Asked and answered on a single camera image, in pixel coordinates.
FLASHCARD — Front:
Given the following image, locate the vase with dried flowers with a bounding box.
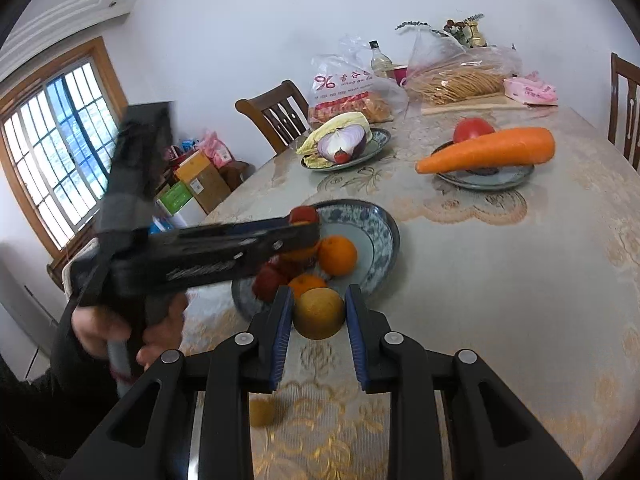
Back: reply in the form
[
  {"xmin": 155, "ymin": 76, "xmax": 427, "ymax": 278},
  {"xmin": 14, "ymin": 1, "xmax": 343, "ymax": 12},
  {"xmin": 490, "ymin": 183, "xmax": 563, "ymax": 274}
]
[{"xmin": 394, "ymin": 12, "xmax": 489, "ymax": 50}]

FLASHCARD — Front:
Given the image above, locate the glass bottle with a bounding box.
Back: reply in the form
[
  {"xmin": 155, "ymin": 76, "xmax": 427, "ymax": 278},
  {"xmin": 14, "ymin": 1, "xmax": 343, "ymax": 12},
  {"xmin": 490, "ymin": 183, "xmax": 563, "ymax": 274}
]
[{"xmin": 369, "ymin": 40, "xmax": 396, "ymax": 79}]

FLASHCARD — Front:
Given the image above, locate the halved red onion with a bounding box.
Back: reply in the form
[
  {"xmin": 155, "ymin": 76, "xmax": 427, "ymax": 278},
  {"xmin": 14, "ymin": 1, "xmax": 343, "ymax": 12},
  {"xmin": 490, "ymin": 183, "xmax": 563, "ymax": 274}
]
[{"xmin": 316, "ymin": 126, "xmax": 367, "ymax": 164}]

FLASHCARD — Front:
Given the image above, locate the small yellow fruit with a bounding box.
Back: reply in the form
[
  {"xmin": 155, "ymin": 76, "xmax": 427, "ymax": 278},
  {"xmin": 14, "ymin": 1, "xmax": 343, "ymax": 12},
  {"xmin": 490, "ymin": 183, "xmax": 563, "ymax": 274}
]
[
  {"xmin": 248, "ymin": 397, "xmax": 276, "ymax": 429},
  {"xmin": 292, "ymin": 287, "xmax": 347, "ymax": 341}
]

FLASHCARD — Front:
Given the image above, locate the wooden cutting board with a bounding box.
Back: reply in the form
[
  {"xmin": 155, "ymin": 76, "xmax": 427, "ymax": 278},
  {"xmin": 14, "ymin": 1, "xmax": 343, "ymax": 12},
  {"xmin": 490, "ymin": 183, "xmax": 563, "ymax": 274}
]
[{"xmin": 421, "ymin": 92, "xmax": 521, "ymax": 116}]

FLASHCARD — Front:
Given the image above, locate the small blue vegetable plate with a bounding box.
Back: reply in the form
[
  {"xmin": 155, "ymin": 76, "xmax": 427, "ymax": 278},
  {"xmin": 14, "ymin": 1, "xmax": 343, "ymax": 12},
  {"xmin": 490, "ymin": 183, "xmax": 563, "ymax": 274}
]
[{"xmin": 300, "ymin": 127, "xmax": 393, "ymax": 174}]

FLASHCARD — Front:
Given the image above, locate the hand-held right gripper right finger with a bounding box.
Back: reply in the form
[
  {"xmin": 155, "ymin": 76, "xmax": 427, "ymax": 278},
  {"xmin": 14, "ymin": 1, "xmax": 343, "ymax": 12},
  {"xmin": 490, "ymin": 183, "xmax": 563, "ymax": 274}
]
[{"xmin": 344, "ymin": 284, "xmax": 584, "ymax": 480}]

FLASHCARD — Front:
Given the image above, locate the pink packet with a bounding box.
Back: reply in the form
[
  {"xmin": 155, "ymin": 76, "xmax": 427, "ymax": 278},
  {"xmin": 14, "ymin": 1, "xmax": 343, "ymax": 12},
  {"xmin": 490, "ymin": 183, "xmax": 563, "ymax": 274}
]
[{"xmin": 503, "ymin": 72, "xmax": 560, "ymax": 107}]

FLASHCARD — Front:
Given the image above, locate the person's left forearm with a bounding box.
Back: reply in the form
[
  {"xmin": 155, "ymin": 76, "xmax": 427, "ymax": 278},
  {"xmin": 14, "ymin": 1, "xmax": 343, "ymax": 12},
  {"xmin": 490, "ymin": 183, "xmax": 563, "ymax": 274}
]
[{"xmin": 0, "ymin": 305, "xmax": 128, "ymax": 463}]

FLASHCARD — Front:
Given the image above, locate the pink plastic bag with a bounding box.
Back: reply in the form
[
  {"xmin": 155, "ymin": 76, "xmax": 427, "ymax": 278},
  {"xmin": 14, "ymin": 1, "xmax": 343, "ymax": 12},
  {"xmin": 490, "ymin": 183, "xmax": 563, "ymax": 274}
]
[{"xmin": 197, "ymin": 130, "xmax": 235, "ymax": 169}]

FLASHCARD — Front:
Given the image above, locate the printed plastic snack bag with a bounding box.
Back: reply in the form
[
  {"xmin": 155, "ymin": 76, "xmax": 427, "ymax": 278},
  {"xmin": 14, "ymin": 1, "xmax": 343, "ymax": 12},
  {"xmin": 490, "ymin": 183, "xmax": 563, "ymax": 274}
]
[{"xmin": 307, "ymin": 35, "xmax": 409, "ymax": 129}]

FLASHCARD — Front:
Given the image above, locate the red tomato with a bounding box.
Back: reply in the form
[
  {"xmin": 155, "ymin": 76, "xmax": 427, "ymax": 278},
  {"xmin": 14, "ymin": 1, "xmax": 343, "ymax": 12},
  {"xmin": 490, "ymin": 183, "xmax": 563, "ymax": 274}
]
[{"xmin": 453, "ymin": 117, "xmax": 496, "ymax": 145}]

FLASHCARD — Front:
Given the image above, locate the wooden framed window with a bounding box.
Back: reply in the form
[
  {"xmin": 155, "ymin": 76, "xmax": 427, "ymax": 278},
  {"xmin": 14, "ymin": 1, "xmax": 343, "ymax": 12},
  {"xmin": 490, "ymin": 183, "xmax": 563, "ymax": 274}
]
[{"xmin": 0, "ymin": 35, "xmax": 129, "ymax": 256}]

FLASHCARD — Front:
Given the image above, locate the green and white box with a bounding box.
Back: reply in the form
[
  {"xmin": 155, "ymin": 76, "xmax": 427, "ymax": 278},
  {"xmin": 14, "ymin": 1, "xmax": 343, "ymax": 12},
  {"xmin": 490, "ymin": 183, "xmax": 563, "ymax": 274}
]
[{"xmin": 155, "ymin": 182, "xmax": 207, "ymax": 229}]

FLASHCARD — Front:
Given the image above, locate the brown cardboard box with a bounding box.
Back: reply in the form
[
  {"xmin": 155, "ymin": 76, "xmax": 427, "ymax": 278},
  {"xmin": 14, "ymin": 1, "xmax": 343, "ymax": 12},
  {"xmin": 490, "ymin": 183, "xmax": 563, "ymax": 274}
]
[{"xmin": 174, "ymin": 150, "xmax": 232, "ymax": 214}]

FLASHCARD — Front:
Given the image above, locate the person's left hand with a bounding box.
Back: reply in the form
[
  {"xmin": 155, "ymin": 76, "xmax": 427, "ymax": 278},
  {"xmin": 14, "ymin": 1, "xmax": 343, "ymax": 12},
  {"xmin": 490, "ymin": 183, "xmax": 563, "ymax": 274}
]
[{"xmin": 70, "ymin": 291, "xmax": 189, "ymax": 371}]

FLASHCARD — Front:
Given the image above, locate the carrot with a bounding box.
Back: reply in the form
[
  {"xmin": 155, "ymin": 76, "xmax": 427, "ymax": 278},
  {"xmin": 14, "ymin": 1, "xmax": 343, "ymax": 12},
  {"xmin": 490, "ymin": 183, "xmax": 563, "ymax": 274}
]
[{"xmin": 416, "ymin": 127, "xmax": 556, "ymax": 175}]

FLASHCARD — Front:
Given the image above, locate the wooden chair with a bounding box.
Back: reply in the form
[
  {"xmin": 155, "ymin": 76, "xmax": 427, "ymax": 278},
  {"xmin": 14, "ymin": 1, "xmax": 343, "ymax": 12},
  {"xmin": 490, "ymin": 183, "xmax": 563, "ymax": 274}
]
[
  {"xmin": 235, "ymin": 79, "xmax": 310, "ymax": 155},
  {"xmin": 607, "ymin": 52, "xmax": 640, "ymax": 171}
]

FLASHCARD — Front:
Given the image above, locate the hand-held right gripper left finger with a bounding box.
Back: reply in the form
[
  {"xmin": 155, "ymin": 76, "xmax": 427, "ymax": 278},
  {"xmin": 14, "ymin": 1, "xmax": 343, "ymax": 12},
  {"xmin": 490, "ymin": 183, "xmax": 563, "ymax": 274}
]
[{"xmin": 60, "ymin": 285, "xmax": 296, "ymax": 480}]

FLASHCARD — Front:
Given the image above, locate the small blue patterned plate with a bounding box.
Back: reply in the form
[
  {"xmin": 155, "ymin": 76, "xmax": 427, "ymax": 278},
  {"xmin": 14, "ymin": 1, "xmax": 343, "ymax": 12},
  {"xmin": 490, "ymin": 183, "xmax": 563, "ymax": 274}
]
[{"xmin": 432, "ymin": 140, "xmax": 536, "ymax": 191}]

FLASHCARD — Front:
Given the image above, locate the large orange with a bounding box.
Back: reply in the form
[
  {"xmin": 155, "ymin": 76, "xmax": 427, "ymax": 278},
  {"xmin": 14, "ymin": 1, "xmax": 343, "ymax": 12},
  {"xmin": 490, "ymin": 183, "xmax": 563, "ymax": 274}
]
[{"xmin": 318, "ymin": 235, "xmax": 359, "ymax": 277}]

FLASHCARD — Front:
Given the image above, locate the clear bag of noodles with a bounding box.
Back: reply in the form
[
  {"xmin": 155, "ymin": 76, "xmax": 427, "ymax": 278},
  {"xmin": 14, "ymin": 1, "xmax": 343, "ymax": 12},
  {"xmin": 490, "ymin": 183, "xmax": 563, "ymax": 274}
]
[{"xmin": 404, "ymin": 24, "xmax": 524, "ymax": 106}]

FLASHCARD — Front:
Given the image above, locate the napa cabbage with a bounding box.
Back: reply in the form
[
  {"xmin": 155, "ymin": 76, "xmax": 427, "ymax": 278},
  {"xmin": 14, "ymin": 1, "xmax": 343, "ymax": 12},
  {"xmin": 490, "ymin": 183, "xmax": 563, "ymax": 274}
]
[{"xmin": 295, "ymin": 112, "xmax": 374, "ymax": 169}]

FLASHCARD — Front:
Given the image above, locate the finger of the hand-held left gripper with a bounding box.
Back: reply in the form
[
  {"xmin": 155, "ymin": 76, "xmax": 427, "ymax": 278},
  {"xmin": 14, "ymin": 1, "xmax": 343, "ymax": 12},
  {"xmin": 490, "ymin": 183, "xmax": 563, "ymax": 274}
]
[
  {"xmin": 166, "ymin": 223, "xmax": 321, "ymax": 281},
  {"xmin": 149, "ymin": 215, "xmax": 292, "ymax": 241}
]

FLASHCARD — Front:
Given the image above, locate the large blue patterned plate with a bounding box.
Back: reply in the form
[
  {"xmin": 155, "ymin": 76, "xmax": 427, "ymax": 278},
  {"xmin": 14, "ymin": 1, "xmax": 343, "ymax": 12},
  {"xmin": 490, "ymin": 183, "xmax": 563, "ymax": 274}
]
[{"xmin": 231, "ymin": 199, "xmax": 401, "ymax": 324}]

